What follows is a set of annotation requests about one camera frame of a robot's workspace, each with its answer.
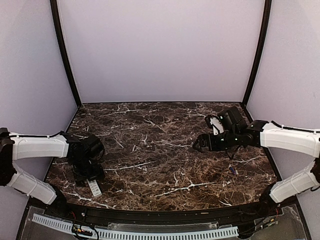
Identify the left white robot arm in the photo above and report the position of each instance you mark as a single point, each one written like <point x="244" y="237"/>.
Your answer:
<point x="83" y="154"/>

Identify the white remote control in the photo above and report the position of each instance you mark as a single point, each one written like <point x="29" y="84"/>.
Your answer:
<point x="94" y="187"/>

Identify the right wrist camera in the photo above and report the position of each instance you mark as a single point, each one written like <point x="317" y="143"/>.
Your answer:
<point x="213" y="122"/>

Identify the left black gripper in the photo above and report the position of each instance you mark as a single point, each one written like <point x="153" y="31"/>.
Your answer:
<point x="97" y="172"/>

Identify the white cable duct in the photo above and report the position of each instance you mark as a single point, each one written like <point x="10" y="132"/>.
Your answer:
<point x="121" y="231"/>

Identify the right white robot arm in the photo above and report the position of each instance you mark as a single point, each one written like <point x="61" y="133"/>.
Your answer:
<point x="230" y="129"/>

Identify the black frame post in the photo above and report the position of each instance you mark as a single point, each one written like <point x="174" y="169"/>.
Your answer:
<point x="63" y="52"/>
<point x="259" y="51"/>

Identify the blue battery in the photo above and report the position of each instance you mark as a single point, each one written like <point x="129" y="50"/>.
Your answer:
<point x="232" y="170"/>

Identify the left black frame post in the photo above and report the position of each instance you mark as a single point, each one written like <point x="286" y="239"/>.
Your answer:
<point x="63" y="52"/>

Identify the right black frame post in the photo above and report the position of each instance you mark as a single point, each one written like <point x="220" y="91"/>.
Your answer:
<point x="259" y="51"/>

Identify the black front rail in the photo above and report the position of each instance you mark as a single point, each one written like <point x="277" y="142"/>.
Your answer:
<point x="242" y="214"/>

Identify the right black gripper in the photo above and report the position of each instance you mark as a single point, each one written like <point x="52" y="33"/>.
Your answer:
<point x="202" y="138"/>

